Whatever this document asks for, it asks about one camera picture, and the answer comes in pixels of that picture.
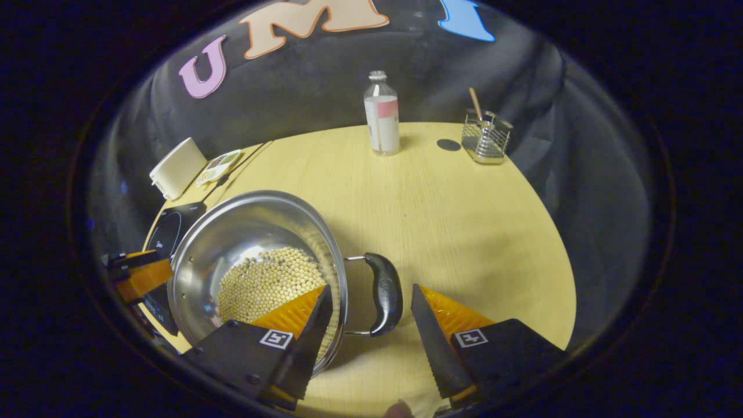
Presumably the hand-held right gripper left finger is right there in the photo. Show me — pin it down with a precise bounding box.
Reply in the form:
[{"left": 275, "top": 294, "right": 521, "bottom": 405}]
[{"left": 182, "top": 283, "right": 335, "bottom": 412}]

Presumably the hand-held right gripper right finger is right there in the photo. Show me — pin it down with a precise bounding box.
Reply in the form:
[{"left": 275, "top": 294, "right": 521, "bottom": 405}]
[{"left": 410, "top": 283, "right": 571, "bottom": 409}]

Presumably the black induction cooktop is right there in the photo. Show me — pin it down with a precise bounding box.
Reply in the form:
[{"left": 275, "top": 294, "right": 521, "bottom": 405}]
[{"left": 141, "top": 201, "right": 208, "bottom": 349}]

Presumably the stainless steel pot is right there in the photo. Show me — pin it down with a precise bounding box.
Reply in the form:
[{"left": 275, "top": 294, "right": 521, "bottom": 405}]
[{"left": 167, "top": 190, "right": 405, "bottom": 378}]

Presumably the pile of yellow soybeans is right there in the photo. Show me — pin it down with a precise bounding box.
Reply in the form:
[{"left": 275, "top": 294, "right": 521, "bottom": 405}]
[{"left": 217, "top": 246, "right": 329, "bottom": 327}]

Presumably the white toaster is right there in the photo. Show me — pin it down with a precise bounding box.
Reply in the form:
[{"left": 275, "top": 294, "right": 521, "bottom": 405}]
[{"left": 149, "top": 136, "right": 208, "bottom": 201}]

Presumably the white divided bean dish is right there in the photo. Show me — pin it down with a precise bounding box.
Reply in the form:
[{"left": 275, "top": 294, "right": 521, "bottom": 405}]
[{"left": 195, "top": 149, "right": 243, "bottom": 187}]

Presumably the glass utensil holder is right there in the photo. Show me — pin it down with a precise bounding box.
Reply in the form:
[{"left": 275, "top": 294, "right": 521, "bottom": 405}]
[{"left": 461, "top": 109, "right": 514, "bottom": 165}]

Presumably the clear bottle with pink label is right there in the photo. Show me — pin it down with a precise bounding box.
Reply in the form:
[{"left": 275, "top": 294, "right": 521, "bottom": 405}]
[{"left": 363, "top": 70, "right": 401, "bottom": 157}]

